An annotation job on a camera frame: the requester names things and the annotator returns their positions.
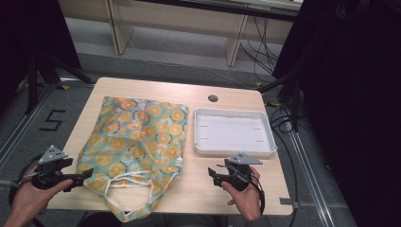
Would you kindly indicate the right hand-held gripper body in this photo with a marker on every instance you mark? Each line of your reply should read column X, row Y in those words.
column 241, row 171

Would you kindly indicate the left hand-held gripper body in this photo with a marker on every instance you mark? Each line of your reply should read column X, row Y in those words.
column 50, row 171

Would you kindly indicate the white plastic tray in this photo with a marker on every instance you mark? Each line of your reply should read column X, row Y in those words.
column 233, row 132

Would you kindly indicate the orange-print green tote bag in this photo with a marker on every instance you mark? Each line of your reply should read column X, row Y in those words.
column 135, row 148

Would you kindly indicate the person's right hand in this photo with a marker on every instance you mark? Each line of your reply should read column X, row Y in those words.
column 247, row 200

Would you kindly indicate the person's left hand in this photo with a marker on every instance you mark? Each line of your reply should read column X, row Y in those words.
column 31, row 197

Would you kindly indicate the grey tape strip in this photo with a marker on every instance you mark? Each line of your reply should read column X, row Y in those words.
column 288, row 201

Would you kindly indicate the grey round table grommet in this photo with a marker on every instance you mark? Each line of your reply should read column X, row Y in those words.
column 213, row 98

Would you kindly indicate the black metal stand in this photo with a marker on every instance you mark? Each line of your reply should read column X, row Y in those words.
column 288, row 94
column 44, row 72

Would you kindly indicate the black curtain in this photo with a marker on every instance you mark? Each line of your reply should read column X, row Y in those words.
column 353, row 94
column 28, row 38

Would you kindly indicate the light wooden desk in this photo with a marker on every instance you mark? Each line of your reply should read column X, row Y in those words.
column 176, row 19

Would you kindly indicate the aluminium floor rail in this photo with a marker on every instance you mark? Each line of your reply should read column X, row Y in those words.
column 22, row 126
column 310, row 176

